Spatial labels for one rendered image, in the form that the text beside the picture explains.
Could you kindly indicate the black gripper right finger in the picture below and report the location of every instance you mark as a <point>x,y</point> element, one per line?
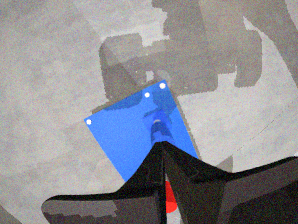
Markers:
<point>206,195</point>

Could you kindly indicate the blue circuit board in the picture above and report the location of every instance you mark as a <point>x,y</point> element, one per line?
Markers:
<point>126,130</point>

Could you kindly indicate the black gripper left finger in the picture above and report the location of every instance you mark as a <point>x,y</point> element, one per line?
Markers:
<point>141,200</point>

